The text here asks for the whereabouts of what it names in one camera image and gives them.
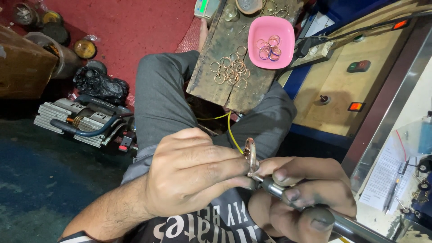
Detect printed paper sheet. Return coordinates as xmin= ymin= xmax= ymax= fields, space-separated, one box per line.
xmin=358 ymin=134 xmax=416 ymax=212

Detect yellow polishing wheel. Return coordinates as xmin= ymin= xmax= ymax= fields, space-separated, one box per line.
xmin=73 ymin=39 xmax=98 ymax=60
xmin=42 ymin=10 xmax=64 ymax=25

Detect heap of small mounted burrs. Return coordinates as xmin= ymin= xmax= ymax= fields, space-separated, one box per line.
xmin=396 ymin=155 xmax=432 ymax=220

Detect cluster of coloured rings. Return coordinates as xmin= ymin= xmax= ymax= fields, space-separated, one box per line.
xmin=255 ymin=34 xmax=283 ymax=62

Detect silver finned compressor pump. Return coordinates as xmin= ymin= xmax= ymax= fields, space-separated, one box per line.
xmin=33 ymin=94 xmax=138 ymax=153

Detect person's left hand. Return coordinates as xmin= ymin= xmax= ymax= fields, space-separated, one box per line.
xmin=143 ymin=128 xmax=260 ymax=218

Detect small clear glass cup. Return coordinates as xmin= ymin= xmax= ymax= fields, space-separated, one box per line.
xmin=224 ymin=4 xmax=239 ymax=22

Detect person's black printed shirt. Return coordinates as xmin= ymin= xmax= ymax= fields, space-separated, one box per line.
xmin=58 ymin=187 xmax=341 ymax=243

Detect brown wooden box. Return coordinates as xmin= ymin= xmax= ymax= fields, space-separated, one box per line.
xmin=0 ymin=25 xmax=59 ymax=99

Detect dark polishing wheel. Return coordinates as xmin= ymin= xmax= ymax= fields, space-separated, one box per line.
xmin=42 ymin=22 xmax=71 ymax=46

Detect heap of thin wire bangles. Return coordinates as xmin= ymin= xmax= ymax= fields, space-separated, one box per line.
xmin=261 ymin=0 xmax=290 ymax=18

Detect worn wooden work board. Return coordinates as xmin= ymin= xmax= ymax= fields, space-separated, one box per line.
xmin=186 ymin=0 xmax=305 ymax=115

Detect silver ballpoint pen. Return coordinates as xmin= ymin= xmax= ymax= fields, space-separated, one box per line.
xmin=383 ymin=160 xmax=410 ymax=215

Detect person's right hand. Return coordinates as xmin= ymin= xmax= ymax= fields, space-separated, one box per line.
xmin=248 ymin=157 xmax=357 ymax=243

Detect tan round bowl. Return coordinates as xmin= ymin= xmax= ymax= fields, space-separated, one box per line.
xmin=235 ymin=0 xmax=263 ymax=15

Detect orange indicator light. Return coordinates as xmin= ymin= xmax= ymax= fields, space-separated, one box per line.
xmin=392 ymin=19 xmax=411 ymax=31
xmin=347 ymin=101 xmax=366 ymax=113

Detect yellow hose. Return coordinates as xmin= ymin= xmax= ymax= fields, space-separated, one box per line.
xmin=196 ymin=110 xmax=244 ymax=155

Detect person's grey trousers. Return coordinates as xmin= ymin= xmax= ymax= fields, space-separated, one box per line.
xmin=120 ymin=51 xmax=298 ymax=185

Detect steel handpiece tool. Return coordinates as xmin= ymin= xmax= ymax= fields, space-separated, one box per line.
xmin=251 ymin=174 xmax=395 ymax=243

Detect white power strip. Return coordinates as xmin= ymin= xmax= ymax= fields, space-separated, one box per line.
xmin=292 ymin=40 xmax=335 ymax=68

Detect green and red push switch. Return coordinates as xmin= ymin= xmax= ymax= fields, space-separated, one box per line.
xmin=346 ymin=60 xmax=371 ymax=73

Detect rose gold ring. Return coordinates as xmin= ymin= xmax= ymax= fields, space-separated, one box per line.
xmin=244 ymin=137 xmax=260 ymax=178

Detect pile of rose gold rings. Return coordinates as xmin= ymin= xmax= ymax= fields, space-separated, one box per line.
xmin=209 ymin=45 xmax=251 ymax=90

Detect clear plastic pouch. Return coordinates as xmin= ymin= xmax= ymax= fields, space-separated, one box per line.
xmin=393 ymin=116 xmax=432 ymax=163

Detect black power cable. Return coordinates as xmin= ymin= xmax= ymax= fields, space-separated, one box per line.
xmin=293 ymin=10 xmax=432 ymax=46

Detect grey digital scale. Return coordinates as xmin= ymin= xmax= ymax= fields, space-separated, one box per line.
xmin=194 ymin=0 xmax=222 ymax=19

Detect pink plastic bowl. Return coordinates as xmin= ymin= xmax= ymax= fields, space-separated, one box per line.
xmin=248 ymin=16 xmax=295 ymax=70

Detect black plastic bag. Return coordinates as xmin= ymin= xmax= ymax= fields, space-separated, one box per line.
xmin=72 ymin=66 xmax=130 ymax=102

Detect person's bare foot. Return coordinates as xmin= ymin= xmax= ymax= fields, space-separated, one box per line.
xmin=198 ymin=18 xmax=210 ymax=52

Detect round tin of scraps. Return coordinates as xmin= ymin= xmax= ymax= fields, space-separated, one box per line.
xmin=12 ymin=2 xmax=40 ymax=26

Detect beige and blue machine cabinet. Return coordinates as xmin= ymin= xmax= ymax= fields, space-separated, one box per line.
xmin=277 ymin=0 xmax=432 ymax=150

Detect clear plastic jar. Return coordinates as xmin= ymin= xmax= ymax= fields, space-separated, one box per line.
xmin=24 ymin=32 xmax=83 ymax=79

